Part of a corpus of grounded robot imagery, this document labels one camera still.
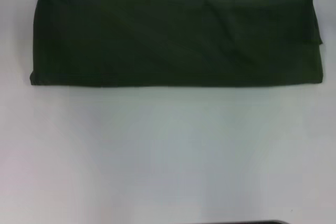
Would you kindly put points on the dark green FREE t-shirt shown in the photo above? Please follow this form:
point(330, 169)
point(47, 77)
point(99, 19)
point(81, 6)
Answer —
point(170, 37)

